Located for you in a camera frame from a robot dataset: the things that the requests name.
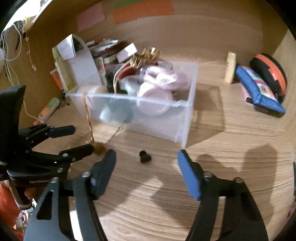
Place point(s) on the person's left hand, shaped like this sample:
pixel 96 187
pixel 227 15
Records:
pixel 34 193

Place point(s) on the green orange tube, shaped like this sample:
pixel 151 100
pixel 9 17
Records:
pixel 47 111

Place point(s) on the white paper folder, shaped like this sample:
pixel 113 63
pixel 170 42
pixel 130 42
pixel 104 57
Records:
pixel 78 57

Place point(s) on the red pouch with gold bow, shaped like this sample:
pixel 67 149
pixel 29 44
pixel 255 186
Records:
pixel 149 56

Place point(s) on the pink sticky note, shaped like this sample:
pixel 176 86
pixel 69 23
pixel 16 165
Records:
pixel 90 17

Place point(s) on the black spray bottle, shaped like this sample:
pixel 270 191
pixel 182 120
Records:
pixel 110 86

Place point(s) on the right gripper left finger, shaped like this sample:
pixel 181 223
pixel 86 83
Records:
pixel 51 218

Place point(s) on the stack of books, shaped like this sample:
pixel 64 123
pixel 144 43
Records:
pixel 104 51

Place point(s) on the orange booklet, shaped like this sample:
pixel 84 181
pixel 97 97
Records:
pixel 54 73

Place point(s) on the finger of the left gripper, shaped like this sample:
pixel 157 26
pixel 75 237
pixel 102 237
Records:
pixel 68 156
pixel 46 132

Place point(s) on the black orange round case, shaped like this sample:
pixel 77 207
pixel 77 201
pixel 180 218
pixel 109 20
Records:
pixel 272 73

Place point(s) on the white round jar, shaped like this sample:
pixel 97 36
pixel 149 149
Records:
pixel 92 93

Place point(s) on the blue patchwork pencil case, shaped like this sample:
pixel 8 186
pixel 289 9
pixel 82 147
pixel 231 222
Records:
pixel 258 92

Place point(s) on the pink striped pouch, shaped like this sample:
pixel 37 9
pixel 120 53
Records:
pixel 160 77

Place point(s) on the small white cardboard box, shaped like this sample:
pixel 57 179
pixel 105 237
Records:
pixel 126 53

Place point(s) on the small black clip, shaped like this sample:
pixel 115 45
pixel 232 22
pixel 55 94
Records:
pixel 144 157

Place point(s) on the orange sticky note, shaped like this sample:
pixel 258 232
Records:
pixel 141 10

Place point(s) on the light blue roll-on bottle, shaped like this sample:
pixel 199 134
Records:
pixel 116 113

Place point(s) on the green sticky note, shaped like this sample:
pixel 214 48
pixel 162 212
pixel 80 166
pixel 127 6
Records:
pixel 123 3

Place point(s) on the clear plastic storage box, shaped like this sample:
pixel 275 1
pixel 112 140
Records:
pixel 155 113

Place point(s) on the cream lotion bottle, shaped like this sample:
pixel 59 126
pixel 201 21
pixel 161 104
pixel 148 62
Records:
pixel 230 67

